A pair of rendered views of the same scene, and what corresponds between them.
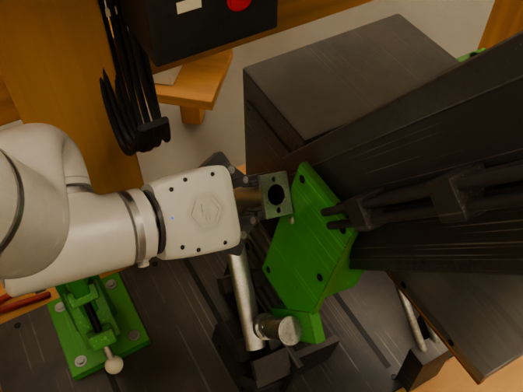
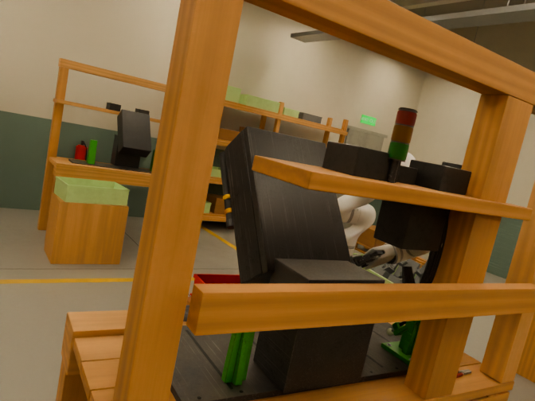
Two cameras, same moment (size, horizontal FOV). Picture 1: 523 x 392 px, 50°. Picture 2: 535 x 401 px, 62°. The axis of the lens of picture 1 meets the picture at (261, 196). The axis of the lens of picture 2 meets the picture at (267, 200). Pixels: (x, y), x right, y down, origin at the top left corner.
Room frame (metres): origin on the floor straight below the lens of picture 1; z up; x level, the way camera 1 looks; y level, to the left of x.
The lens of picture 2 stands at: (2.00, -0.46, 1.59)
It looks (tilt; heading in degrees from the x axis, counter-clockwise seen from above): 8 degrees down; 177
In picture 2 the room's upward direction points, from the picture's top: 12 degrees clockwise
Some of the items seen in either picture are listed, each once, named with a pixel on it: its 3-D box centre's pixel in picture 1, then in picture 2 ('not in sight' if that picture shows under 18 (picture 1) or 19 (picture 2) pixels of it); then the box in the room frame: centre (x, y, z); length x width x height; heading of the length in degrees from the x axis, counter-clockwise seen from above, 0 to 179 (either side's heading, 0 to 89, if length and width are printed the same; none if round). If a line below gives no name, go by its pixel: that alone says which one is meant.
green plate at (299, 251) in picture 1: (324, 240); not in sight; (0.42, -0.08, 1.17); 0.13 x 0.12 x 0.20; 119
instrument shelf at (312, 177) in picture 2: not in sight; (407, 191); (0.74, 0.01, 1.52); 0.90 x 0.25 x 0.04; 119
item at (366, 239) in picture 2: not in sight; (392, 246); (-5.38, 2.25, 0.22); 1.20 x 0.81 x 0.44; 27
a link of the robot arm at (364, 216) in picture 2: not in sight; (355, 223); (-0.28, 0.16, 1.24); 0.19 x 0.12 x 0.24; 97
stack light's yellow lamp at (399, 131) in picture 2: not in sight; (401, 134); (0.83, -0.07, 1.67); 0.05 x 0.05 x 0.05
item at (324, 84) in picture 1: (343, 148); (318, 320); (0.68, -0.14, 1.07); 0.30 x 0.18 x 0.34; 119
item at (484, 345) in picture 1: (426, 238); not in sight; (0.46, -0.24, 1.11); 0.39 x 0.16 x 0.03; 29
